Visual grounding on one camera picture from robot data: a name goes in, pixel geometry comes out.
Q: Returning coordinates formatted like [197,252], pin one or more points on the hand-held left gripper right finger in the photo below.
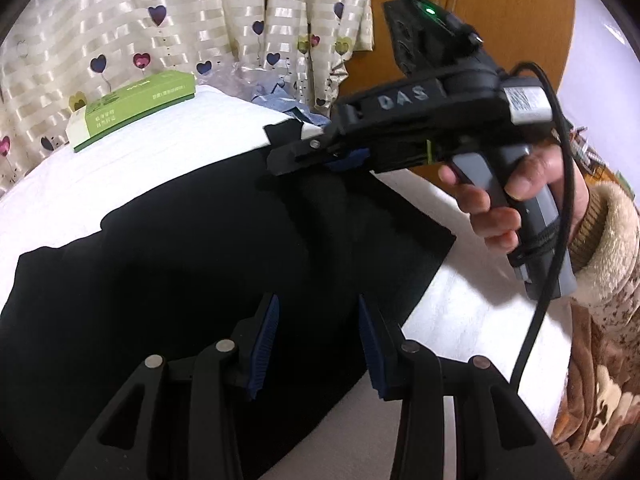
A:
[372,355]

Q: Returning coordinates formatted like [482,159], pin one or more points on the green cardboard box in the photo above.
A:
[135,105]

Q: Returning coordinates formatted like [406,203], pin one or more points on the heart print curtain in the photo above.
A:
[125,20]

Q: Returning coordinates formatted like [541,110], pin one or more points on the person's right hand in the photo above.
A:
[480,210]

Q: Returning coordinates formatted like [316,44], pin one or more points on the person's right forearm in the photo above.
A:
[610,240]

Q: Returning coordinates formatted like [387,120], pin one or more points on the white bed blanket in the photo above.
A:
[125,170]

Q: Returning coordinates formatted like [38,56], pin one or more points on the blue cloth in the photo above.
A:
[280,102]

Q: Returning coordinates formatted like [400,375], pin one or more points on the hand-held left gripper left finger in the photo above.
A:
[265,345]

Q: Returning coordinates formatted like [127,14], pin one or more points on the clear plastic bag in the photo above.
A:
[235,77]

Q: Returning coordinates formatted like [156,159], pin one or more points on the black pants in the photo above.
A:
[175,260]

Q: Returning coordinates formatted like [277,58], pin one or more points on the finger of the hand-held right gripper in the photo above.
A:
[300,155]

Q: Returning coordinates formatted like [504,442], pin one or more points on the wooden wardrobe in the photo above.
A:
[510,20]

